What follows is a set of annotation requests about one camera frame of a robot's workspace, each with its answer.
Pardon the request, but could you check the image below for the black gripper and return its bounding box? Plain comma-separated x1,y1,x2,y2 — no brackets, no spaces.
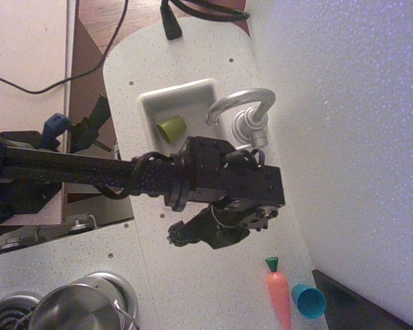
167,203,279,250

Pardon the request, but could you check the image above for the silver toy faucet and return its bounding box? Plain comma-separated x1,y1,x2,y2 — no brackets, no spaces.
206,88,276,149

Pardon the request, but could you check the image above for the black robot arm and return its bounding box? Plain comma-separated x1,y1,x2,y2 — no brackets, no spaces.
0,136,285,249

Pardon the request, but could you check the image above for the orange toy carrot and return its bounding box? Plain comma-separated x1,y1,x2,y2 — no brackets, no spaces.
265,256,291,330

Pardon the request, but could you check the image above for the green plastic cup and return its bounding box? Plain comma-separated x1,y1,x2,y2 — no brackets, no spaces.
156,115,187,144

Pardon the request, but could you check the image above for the teal plastic cup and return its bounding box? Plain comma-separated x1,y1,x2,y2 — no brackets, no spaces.
291,283,327,319

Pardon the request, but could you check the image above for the white toy sink basin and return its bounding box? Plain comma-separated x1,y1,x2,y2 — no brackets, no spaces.
137,78,220,155

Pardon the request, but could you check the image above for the stainless steel pot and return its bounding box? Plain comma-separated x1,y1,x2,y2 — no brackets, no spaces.
28,272,140,329

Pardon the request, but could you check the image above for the silver stove knob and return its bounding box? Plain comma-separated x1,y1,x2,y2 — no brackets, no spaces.
0,236,24,254
68,214,98,235

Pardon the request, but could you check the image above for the black plug connector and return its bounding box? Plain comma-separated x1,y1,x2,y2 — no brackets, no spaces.
160,0,182,41

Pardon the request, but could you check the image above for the blue clamp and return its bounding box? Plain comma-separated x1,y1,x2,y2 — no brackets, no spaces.
39,113,72,151

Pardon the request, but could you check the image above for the grey stove burner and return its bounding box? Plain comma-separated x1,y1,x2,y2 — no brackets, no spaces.
0,292,41,329

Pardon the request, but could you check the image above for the black cable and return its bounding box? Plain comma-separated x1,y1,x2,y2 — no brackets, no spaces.
0,0,130,94

